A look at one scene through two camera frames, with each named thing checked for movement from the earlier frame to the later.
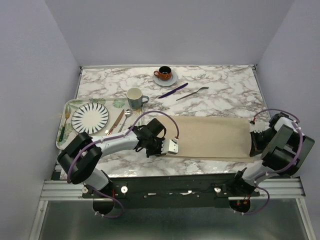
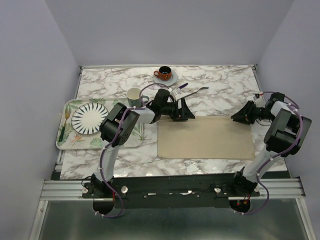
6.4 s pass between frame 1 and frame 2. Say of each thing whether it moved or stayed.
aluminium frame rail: stayed
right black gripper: moved
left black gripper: moved
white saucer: stayed
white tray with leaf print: stayed
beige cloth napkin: stayed
